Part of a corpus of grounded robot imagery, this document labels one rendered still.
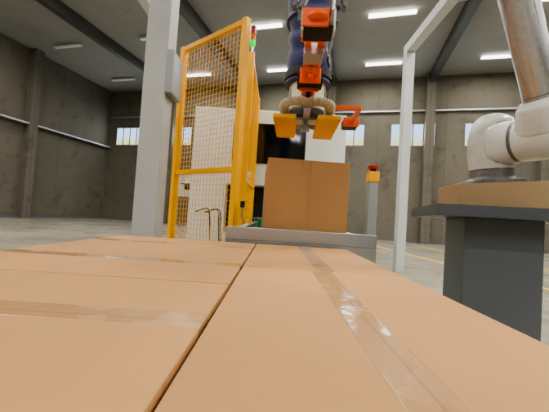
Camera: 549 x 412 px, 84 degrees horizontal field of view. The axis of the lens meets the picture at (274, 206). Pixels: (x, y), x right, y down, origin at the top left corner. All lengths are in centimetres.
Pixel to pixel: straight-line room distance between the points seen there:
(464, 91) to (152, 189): 1267
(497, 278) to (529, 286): 10
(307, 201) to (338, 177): 19
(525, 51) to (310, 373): 123
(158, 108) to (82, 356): 213
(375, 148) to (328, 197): 1129
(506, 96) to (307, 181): 1295
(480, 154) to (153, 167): 187
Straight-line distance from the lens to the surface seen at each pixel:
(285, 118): 136
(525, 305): 143
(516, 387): 35
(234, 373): 28
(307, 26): 97
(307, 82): 128
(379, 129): 1295
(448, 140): 1320
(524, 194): 140
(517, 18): 137
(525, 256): 141
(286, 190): 147
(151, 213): 226
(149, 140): 233
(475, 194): 134
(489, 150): 143
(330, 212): 150
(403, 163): 466
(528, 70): 136
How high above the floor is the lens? 67
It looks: 2 degrees up
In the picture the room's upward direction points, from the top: 4 degrees clockwise
